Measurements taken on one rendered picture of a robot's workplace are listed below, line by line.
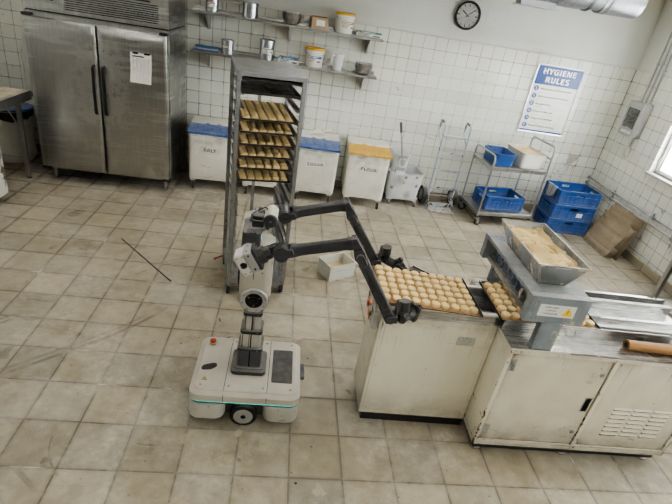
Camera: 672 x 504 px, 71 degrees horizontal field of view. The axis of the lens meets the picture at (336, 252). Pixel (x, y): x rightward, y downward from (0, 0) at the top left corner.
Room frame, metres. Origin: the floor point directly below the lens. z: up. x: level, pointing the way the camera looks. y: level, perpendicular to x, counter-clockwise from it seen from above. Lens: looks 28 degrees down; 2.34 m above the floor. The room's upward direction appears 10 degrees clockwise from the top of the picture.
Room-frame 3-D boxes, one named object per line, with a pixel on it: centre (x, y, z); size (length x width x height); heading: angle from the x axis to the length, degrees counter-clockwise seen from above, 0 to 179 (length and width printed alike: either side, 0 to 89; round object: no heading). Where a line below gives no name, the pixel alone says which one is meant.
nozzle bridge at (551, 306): (2.47, -1.13, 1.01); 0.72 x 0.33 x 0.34; 7
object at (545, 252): (2.47, -1.13, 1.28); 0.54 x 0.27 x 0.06; 7
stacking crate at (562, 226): (6.24, -2.99, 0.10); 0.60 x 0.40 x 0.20; 96
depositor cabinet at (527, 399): (2.53, -1.60, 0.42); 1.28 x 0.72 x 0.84; 97
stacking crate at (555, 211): (6.24, -2.99, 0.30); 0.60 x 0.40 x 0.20; 98
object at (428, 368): (2.40, -0.63, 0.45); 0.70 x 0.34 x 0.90; 97
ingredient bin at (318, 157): (5.93, 0.45, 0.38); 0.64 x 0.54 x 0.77; 7
